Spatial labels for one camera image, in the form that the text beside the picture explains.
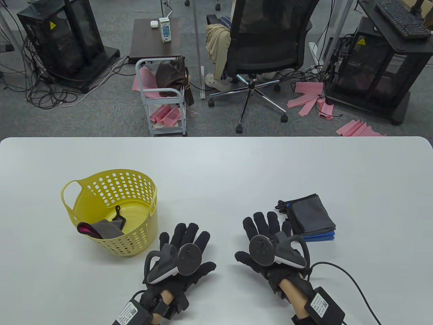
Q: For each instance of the person's right hand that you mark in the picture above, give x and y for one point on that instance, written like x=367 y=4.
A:
x=265 y=225

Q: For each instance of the person's left hand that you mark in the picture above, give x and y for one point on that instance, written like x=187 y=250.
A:
x=189 y=237

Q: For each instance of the grey VR controller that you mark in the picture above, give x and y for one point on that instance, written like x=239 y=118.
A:
x=262 y=250
x=189 y=259

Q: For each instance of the grey-backed blue hand towel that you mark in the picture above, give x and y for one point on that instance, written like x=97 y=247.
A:
x=323 y=235
x=311 y=213
x=323 y=239

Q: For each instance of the pink hand towel black trim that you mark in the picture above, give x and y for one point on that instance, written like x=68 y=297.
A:
x=105 y=230

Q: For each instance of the person's left forearm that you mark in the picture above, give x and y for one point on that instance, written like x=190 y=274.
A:
x=167 y=295

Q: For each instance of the person's right forearm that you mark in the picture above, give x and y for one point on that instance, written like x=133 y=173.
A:
x=294 y=298

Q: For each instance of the yellow perforated plastic basket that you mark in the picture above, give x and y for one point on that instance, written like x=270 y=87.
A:
x=135 y=208

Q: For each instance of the black wrist smart band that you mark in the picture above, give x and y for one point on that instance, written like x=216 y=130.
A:
x=159 y=306

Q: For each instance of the black wrist sensor box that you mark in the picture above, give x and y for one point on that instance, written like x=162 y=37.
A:
x=130 y=315
x=324 y=304

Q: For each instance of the white metal trolley cart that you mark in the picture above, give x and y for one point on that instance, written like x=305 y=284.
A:
x=169 y=132

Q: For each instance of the pink paper sheet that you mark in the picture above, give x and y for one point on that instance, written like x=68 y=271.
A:
x=165 y=114
x=326 y=110
x=302 y=105
x=145 y=79
x=358 y=129
x=309 y=88

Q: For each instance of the brown leather bag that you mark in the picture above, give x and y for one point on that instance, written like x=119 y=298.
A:
x=171 y=76

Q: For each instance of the black mesh office chair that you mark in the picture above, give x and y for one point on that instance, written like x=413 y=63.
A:
x=264 y=50

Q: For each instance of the dark brown low table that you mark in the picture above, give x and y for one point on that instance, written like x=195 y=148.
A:
x=145 y=40

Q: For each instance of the white drink carton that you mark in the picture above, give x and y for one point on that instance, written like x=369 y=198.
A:
x=165 y=32

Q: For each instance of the white desk leg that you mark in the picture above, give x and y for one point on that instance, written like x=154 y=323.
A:
x=342 y=20

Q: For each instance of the black mesh equipment cabinet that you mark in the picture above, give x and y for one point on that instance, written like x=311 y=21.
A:
x=57 y=40
x=406 y=50

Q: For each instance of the black computer keyboard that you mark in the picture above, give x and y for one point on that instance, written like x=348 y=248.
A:
x=402 y=20

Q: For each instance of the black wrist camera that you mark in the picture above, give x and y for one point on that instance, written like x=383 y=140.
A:
x=179 y=303
x=280 y=291

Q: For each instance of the grey metal post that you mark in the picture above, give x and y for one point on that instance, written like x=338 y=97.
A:
x=202 y=84

